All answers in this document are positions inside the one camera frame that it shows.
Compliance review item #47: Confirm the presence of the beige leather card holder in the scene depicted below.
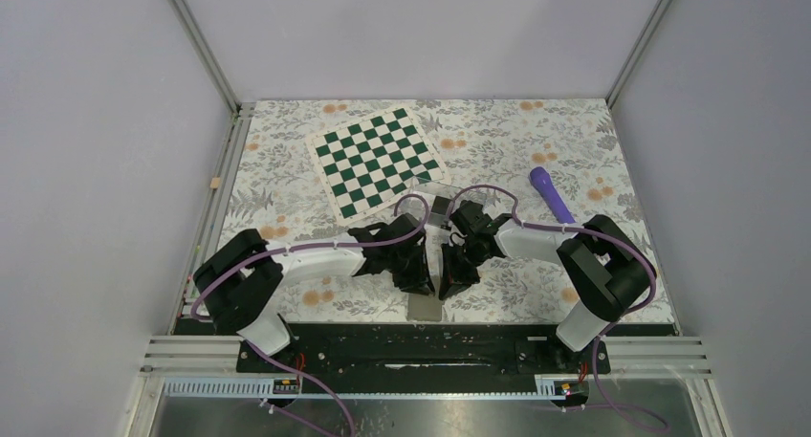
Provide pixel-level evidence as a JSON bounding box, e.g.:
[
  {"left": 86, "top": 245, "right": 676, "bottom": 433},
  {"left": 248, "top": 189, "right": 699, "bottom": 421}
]
[{"left": 406, "top": 295, "right": 444, "bottom": 322}]

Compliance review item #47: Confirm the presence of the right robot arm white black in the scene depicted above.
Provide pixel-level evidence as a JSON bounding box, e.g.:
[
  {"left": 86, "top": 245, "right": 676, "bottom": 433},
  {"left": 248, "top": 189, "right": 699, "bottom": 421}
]
[{"left": 438, "top": 200, "right": 656, "bottom": 372}]

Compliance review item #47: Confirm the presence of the green white chessboard mat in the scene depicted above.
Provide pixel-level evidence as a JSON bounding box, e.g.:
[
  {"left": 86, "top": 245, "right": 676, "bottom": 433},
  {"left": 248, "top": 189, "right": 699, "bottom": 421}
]
[{"left": 305, "top": 106, "right": 451, "bottom": 226}]

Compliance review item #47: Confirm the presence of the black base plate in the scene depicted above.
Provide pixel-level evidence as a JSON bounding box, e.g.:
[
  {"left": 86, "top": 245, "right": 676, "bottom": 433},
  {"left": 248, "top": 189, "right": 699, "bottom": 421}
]
[{"left": 275, "top": 322, "right": 611, "bottom": 394}]

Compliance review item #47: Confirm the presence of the floral tablecloth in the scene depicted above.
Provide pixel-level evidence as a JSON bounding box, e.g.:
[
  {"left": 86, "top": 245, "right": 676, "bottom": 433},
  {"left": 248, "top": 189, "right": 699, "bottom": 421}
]
[{"left": 218, "top": 98, "right": 654, "bottom": 323}]

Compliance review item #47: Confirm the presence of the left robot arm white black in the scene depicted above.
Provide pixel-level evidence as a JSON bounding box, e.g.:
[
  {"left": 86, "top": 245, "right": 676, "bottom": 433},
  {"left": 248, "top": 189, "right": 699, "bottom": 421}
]
[{"left": 190, "top": 213, "right": 432, "bottom": 371}]

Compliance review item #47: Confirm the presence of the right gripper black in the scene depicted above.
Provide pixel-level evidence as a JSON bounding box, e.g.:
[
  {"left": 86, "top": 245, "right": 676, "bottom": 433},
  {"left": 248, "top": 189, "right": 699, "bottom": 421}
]
[{"left": 439, "top": 237, "right": 486, "bottom": 301}]

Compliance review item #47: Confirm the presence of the clear acrylic card box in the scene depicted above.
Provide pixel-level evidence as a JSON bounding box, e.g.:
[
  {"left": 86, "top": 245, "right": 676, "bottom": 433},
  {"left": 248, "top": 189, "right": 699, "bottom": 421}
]
[{"left": 406, "top": 177, "right": 480, "bottom": 229}]

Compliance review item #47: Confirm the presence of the purple pen-shaped tool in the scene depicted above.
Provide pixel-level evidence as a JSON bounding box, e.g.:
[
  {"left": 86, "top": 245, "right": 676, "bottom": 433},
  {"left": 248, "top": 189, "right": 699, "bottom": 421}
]
[{"left": 529, "top": 166, "right": 575, "bottom": 224}]

